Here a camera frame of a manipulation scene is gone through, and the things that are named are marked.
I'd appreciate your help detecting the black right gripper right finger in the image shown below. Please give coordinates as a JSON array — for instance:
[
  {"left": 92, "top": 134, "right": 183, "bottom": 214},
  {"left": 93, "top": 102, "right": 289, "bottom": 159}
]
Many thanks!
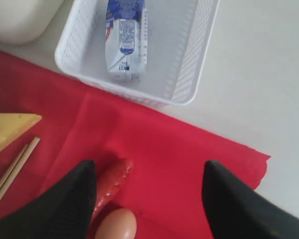
[{"left": 202, "top": 160, "right": 299, "bottom": 239}]

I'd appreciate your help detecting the brown egg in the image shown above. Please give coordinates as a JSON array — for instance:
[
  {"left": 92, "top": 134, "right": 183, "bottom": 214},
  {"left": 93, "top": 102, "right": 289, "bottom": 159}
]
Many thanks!
[{"left": 95, "top": 208, "right": 137, "bottom": 239}]

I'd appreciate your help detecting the left wooden chopstick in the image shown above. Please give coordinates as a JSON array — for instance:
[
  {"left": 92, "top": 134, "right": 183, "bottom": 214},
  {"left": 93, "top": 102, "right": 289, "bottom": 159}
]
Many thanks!
[{"left": 0, "top": 144, "right": 28, "bottom": 188}]

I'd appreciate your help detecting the wooden chopstick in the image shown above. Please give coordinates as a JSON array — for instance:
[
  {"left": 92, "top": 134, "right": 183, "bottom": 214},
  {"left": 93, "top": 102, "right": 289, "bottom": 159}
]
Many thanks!
[
  {"left": 0, "top": 144, "right": 28, "bottom": 188},
  {"left": 0, "top": 137, "right": 40, "bottom": 201}
]

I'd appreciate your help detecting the cream plastic bin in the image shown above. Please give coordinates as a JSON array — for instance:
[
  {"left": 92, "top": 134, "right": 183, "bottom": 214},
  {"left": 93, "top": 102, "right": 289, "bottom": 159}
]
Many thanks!
[{"left": 0, "top": 0, "right": 63, "bottom": 45}]

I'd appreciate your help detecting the red table cloth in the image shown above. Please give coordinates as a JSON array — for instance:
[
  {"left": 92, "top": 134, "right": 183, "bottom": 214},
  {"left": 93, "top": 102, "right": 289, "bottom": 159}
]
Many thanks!
[{"left": 0, "top": 51, "right": 269, "bottom": 239}]

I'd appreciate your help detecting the red sausage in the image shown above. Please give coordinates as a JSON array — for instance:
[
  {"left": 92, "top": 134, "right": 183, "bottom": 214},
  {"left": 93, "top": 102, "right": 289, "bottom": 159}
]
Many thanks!
[{"left": 91, "top": 158, "right": 134, "bottom": 223}]

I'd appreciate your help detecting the right wooden chopstick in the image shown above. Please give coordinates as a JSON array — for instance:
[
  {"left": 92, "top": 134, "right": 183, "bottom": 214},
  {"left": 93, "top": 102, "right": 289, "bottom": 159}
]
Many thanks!
[{"left": 0, "top": 137, "right": 40, "bottom": 201}]

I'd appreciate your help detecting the blue white milk carton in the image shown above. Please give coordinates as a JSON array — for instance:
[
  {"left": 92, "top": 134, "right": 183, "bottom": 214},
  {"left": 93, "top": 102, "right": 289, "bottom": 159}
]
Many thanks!
[{"left": 105, "top": 0, "right": 148, "bottom": 82}]

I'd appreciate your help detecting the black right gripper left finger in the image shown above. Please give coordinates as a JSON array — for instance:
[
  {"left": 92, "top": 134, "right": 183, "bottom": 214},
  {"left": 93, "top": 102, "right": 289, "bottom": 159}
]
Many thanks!
[{"left": 0, "top": 160, "right": 96, "bottom": 239}]

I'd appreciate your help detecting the yellow cheese wedge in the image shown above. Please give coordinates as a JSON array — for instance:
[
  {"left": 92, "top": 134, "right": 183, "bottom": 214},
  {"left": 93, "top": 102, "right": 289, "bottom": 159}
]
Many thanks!
[{"left": 0, "top": 113, "right": 42, "bottom": 152}]

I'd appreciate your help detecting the white perforated plastic basket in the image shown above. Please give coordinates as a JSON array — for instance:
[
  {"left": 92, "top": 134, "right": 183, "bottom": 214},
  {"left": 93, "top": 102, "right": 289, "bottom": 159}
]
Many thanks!
[{"left": 55, "top": 0, "right": 219, "bottom": 107}]

